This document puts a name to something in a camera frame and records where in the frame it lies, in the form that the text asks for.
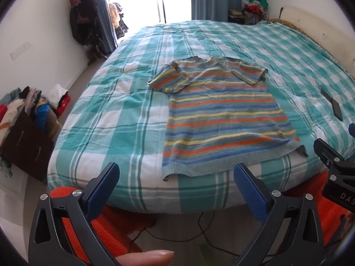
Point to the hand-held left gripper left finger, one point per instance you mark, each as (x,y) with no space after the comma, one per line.
(102,188)

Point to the brown cardboard box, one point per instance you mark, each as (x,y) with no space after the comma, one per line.
(25,146)

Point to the striped knit t-shirt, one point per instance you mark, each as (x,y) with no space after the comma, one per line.
(222,116)

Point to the white cloth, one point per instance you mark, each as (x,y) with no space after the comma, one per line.
(56,94)

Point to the black phone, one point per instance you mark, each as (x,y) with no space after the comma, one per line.
(337,109)

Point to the heap of mixed clothes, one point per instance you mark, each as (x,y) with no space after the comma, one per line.
(33,102)

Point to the teal checked bedspread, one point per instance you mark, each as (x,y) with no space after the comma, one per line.
(111,116)

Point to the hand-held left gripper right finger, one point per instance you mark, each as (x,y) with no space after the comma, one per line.
(249,191)

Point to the red cloth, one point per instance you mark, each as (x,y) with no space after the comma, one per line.
(64,105)

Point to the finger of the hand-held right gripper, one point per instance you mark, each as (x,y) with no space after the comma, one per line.
(330,158)
(352,130)

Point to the colourful clothes pile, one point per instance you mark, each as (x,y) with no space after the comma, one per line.
(255,5)

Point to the cream headboard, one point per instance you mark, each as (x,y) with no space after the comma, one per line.
(313,30)

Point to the orange knit garment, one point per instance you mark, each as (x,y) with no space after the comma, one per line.
(116,227)

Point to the person's left hand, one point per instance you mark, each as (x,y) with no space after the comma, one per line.
(147,258)

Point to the yellow and dark hanging clothes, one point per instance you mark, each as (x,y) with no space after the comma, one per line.
(118,19)

